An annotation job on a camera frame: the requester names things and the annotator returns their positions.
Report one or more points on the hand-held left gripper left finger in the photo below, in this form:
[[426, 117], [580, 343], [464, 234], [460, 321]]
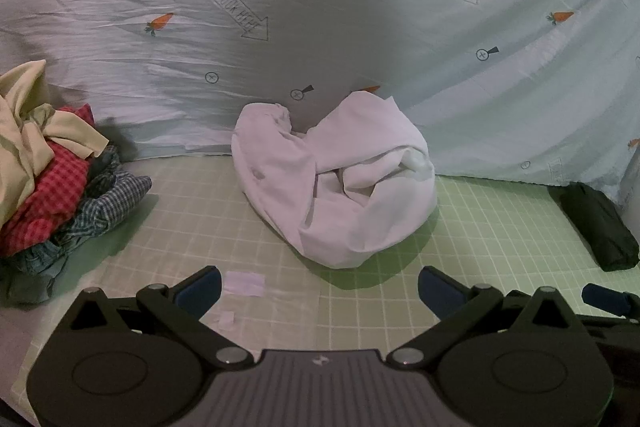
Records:
[[200, 289]]

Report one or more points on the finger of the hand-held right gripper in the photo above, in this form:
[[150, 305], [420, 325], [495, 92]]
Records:
[[606, 300]]

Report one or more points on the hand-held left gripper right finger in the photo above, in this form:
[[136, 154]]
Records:
[[440, 292]]

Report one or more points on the white garment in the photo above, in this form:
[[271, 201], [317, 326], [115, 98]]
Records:
[[320, 187]]

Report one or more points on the small white tape patch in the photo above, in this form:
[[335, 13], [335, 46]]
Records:
[[225, 318]]

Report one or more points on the large white tape patch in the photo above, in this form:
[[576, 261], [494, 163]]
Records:
[[244, 283]]

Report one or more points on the dark green folded cloth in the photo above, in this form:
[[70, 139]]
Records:
[[597, 229]]

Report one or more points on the green grid mat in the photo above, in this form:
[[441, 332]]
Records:
[[500, 232]]

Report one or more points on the blue plaid shirt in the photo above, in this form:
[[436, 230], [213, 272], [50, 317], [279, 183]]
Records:
[[107, 202]]

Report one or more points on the denim jeans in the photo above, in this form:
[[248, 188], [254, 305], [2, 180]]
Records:
[[42, 254]]

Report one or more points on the grey green cloth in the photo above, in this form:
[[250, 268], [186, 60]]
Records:
[[25, 284]]

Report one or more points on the red checked shirt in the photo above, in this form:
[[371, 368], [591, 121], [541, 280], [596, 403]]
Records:
[[52, 187]]

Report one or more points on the cream cloth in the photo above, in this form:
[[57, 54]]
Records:
[[22, 147]]

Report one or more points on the carrot printed bed sheet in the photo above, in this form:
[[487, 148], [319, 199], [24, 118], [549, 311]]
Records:
[[350, 32]]

